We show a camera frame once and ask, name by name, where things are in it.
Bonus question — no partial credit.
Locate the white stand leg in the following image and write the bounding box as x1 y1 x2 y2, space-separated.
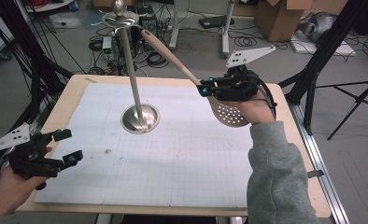
168 0 181 52
220 0 236 59

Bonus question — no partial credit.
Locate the black frame post with cables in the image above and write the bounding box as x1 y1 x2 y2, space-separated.
0 0 75 125

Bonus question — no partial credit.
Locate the power supply with green display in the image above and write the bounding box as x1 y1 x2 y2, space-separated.
102 35 115 62

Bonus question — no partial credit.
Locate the black cable coil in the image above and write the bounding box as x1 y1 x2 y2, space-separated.
88 39 104 52
234 35 258 48
146 50 170 69

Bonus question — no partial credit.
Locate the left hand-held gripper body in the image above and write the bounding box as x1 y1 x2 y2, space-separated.
0 121 64 181

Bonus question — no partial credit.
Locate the white board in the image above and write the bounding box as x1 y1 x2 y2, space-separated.
289 32 358 58

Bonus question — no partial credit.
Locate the flat black device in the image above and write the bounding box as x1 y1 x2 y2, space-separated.
198 14 235 30

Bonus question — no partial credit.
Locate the person's left hand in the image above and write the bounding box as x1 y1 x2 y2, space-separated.
0 146 54 207

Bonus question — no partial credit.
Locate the grey bag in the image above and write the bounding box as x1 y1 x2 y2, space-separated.
298 12 337 43

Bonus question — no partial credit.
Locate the metal utensil stand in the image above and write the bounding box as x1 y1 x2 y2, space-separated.
102 0 161 135

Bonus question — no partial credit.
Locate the white grid mat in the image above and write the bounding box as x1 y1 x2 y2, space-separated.
34 82 255 209

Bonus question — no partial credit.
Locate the aluminium rail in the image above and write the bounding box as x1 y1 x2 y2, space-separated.
289 102 350 224

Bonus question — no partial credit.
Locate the black tripod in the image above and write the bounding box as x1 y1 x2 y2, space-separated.
316 74 368 141

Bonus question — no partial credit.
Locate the black clip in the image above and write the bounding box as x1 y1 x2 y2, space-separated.
306 169 325 179

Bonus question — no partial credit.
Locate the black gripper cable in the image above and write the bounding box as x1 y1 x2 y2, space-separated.
252 77 278 121

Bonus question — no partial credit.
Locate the large cardboard box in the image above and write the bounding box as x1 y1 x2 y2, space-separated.
254 0 314 43

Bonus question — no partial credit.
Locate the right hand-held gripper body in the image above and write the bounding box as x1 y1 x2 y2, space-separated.
210 45 276 103

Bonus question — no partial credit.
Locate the round white table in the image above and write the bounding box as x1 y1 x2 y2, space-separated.
22 0 77 14

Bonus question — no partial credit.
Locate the person's right hand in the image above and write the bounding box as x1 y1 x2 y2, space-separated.
221 90 277 126

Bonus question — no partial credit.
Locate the black computer tower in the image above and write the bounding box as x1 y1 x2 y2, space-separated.
137 6 160 51

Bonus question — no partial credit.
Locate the beige slotted spoon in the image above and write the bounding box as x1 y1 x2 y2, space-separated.
140 29 252 129

